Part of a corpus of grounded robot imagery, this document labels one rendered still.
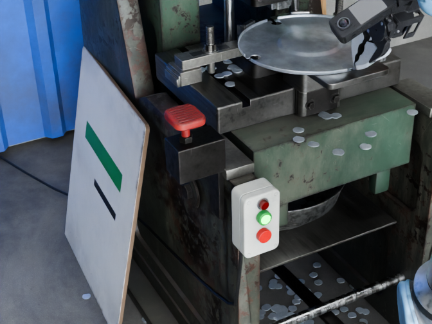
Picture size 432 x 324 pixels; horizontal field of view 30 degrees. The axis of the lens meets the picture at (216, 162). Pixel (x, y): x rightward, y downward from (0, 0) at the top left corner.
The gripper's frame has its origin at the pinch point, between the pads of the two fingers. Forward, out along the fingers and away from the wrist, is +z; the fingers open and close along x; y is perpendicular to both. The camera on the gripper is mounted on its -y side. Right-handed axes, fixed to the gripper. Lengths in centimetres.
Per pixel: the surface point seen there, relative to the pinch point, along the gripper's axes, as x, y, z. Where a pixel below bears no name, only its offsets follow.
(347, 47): 7.8, 5.3, 5.0
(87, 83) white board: 57, -26, 58
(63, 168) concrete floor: 75, -23, 123
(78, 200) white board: 41, -33, 88
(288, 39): 15.6, -3.1, 8.0
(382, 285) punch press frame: -24, 15, 57
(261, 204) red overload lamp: -14.3, -25.4, 13.3
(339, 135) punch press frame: -4.1, 0.0, 17.0
